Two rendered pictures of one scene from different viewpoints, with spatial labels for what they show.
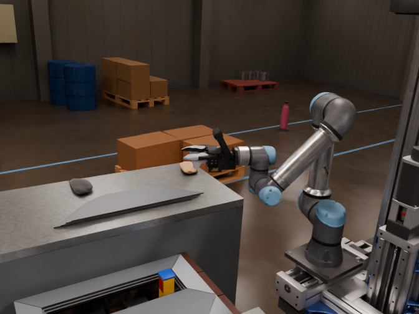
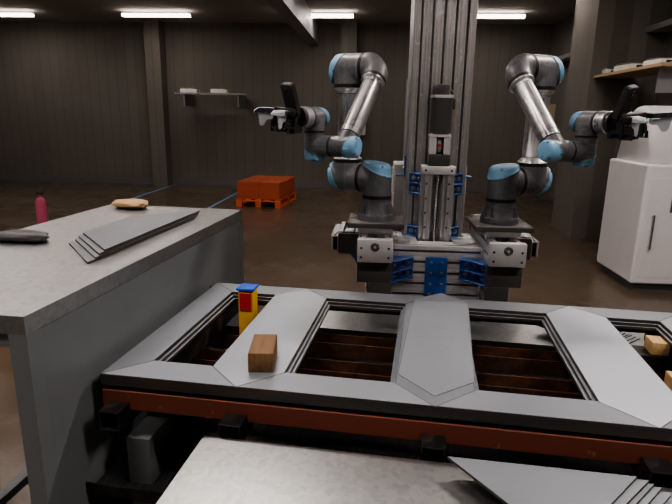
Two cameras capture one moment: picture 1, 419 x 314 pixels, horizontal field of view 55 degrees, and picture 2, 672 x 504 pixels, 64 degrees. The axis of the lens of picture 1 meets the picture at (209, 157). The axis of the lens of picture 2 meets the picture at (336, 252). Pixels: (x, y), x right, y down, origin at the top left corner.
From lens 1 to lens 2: 1.39 m
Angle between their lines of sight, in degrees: 48
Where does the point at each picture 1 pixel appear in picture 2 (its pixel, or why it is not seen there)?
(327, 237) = (385, 190)
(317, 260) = (382, 215)
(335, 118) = (379, 66)
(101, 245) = (158, 275)
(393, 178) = (414, 124)
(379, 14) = (96, 82)
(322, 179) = not seen: hidden behind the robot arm
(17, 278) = (91, 337)
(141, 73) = not seen: outside the picture
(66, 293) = (157, 342)
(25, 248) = (97, 281)
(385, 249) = (429, 185)
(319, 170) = not seen: hidden behind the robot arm
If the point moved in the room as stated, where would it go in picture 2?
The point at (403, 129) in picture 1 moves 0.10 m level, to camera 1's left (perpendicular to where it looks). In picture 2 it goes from (417, 76) to (403, 74)
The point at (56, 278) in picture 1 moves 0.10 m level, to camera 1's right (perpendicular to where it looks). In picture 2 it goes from (125, 334) to (159, 323)
